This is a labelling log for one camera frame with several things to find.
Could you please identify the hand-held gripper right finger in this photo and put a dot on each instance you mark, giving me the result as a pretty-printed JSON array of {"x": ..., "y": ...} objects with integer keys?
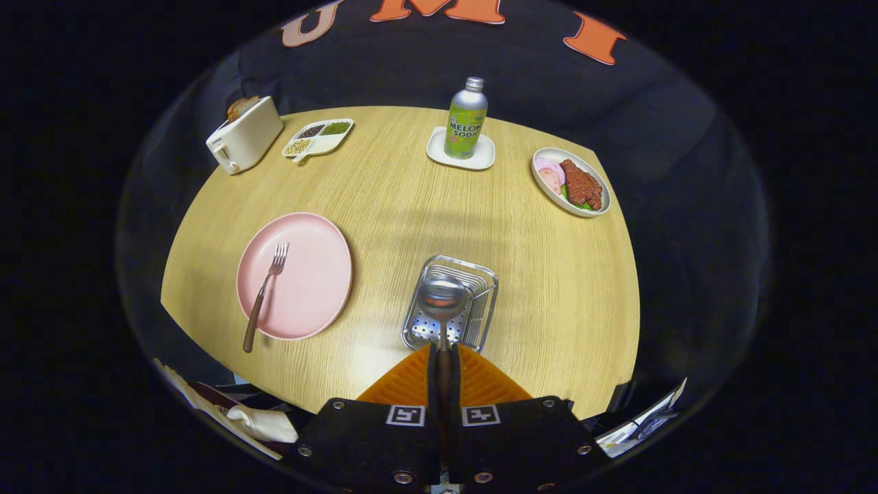
[{"x": 514, "y": 446}]

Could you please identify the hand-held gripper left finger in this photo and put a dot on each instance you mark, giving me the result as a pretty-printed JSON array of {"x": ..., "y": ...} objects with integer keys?
[{"x": 384, "y": 446}]

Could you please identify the white crumpled cloth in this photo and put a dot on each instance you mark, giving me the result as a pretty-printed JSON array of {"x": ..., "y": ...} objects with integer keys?
[{"x": 264, "y": 424}]

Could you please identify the pink round plate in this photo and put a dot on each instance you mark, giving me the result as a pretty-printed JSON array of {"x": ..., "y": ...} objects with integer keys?
[{"x": 309, "y": 281}]

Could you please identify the white plate of food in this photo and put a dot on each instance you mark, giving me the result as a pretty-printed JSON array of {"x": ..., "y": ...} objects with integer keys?
[{"x": 545, "y": 195}]

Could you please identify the brown fried meat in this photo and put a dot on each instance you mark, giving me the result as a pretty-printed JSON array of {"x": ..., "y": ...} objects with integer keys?
[{"x": 582, "y": 185}]

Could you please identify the pink ham slices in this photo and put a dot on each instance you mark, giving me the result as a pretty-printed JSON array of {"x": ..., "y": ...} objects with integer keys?
[{"x": 549, "y": 175}]

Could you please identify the white square coaster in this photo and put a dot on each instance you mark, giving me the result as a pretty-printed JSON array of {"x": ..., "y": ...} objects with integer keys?
[{"x": 437, "y": 152}]

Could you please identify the white divided dish of beans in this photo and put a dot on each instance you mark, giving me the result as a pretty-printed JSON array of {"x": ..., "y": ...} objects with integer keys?
[{"x": 328, "y": 143}]

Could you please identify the green soda bottle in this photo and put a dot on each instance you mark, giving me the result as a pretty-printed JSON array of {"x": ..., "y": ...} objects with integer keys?
[{"x": 466, "y": 123}]

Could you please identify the white toaster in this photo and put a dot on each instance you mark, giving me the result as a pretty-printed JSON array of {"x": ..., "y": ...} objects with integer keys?
[{"x": 250, "y": 137}]

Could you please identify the toast slices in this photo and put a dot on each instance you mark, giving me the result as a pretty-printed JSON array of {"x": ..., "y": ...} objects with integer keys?
[{"x": 241, "y": 107}]

